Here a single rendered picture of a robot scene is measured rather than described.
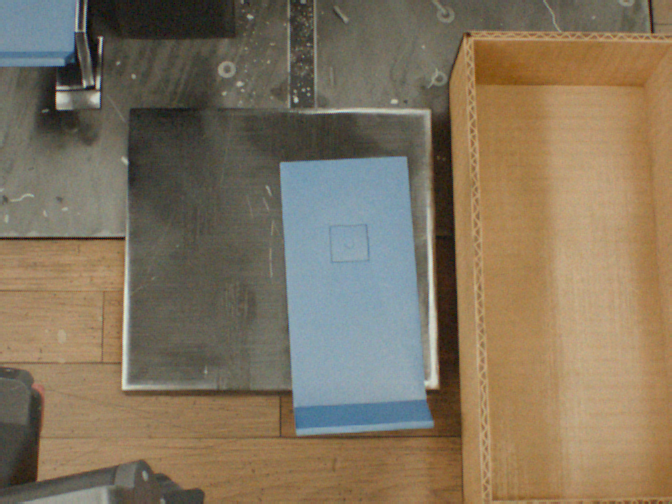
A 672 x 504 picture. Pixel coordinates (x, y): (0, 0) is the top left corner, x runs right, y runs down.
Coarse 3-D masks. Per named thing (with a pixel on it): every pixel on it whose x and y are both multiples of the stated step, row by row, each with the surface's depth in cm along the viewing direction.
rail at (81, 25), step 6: (78, 0) 69; (84, 0) 69; (90, 0) 70; (78, 6) 69; (84, 6) 69; (90, 6) 70; (78, 12) 68; (84, 12) 68; (90, 12) 70; (78, 18) 68; (84, 18) 68; (90, 18) 70; (78, 24) 68; (84, 24) 68; (90, 24) 70; (78, 30) 68; (84, 30) 68; (90, 30) 70
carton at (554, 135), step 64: (512, 64) 74; (576, 64) 74; (640, 64) 74; (512, 128) 77; (576, 128) 77; (640, 128) 77; (512, 192) 76; (576, 192) 76; (640, 192) 76; (512, 256) 75; (576, 256) 75; (640, 256) 75; (512, 320) 74; (576, 320) 74; (640, 320) 74; (512, 384) 73; (576, 384) 73; (640, 384) 73; (512, 448) 72; (576, 448) 72; (640, 448) 72
